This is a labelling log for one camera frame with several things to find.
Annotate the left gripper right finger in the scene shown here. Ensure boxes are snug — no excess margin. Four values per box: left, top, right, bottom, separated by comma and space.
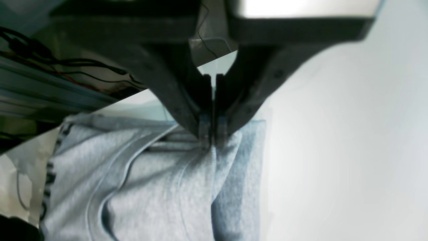
214, 0, 383, 146

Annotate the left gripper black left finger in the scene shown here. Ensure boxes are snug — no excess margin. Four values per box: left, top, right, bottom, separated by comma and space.
50, 0, 212, 147

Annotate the grey T-shirt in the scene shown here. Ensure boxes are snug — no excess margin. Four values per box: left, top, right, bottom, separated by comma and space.
40, 114, 266, 241

